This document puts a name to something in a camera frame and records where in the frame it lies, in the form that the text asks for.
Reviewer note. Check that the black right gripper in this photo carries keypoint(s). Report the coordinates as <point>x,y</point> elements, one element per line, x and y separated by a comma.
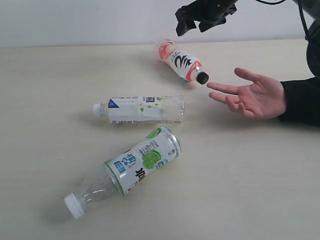
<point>209,14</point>

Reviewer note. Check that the pink peach drink bottle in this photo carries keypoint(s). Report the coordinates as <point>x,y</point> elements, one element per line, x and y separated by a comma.
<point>185,65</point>

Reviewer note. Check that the lime label clear bottle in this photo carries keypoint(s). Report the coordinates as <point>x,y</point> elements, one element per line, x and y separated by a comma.
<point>119,175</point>

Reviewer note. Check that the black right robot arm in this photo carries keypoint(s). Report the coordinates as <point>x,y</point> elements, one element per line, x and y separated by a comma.
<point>309,13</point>

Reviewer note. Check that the clear bottle blue white label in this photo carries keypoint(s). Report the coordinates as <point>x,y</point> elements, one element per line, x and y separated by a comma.
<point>142,110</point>

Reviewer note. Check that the person's open bare hand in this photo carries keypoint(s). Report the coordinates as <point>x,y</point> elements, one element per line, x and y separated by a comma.
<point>262,100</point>

